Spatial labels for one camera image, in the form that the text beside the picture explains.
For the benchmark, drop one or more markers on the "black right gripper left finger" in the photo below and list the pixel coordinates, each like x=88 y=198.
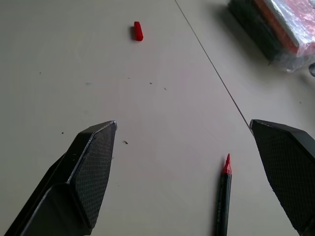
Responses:
x=91 y=177

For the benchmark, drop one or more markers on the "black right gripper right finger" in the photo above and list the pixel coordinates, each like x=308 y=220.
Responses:
x=288 y=172

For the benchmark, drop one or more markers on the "red-tipped black pencil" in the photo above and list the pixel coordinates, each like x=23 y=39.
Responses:
x=224 y=196

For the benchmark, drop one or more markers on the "dark round object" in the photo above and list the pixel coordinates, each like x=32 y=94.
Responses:
x=312 y=69

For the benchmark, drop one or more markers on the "plastic-wrapped green red block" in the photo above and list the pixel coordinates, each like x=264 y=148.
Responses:
x=273 y=27

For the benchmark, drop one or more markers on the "small red block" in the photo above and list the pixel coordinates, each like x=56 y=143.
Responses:
x=138 y=31

